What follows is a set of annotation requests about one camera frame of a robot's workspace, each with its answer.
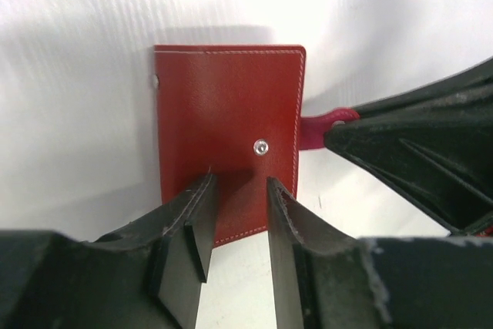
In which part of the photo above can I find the red leather card holder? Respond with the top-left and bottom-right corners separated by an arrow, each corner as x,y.
154,45 -> 359,246

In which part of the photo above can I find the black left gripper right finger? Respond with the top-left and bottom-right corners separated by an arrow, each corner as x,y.
267,177 -> 492,328

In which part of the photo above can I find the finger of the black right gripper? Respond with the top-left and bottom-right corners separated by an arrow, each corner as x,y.
324,92 -> 492,235
354,59 -> 492,123

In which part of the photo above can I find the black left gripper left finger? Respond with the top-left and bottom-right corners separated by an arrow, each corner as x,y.
1,174 -> 218,328

